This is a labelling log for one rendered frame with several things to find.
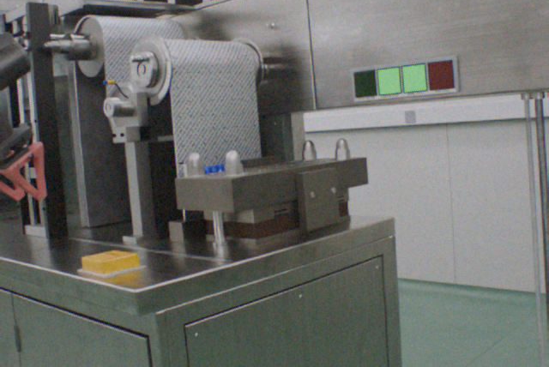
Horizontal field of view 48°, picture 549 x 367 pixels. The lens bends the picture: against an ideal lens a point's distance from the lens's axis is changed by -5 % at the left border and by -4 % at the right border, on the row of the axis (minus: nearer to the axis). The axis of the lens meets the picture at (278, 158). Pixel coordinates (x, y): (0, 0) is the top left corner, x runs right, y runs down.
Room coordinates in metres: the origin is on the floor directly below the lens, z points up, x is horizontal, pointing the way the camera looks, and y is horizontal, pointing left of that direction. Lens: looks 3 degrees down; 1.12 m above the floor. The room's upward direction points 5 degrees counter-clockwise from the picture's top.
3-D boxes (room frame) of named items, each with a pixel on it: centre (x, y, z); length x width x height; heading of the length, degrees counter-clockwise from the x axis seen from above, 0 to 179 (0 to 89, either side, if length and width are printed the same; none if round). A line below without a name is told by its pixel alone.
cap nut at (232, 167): (1.15, 0.08, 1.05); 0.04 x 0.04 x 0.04
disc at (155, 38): (1.30, 0.25, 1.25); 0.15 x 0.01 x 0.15; 46
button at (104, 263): (1.02, 0.29, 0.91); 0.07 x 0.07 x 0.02; 46
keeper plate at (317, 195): (1.24, -0.07, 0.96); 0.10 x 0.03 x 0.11; 136
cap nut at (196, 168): (1.20, 0.16, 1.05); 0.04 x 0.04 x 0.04
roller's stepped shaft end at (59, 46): (1.41, 0.48, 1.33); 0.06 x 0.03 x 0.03; 136
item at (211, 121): (1.34, 0.12, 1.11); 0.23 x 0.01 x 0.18; 136
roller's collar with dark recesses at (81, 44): (1.46, 0.44, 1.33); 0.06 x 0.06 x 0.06; 46
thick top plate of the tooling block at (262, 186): (1.29, 0.00, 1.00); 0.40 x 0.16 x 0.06; 136
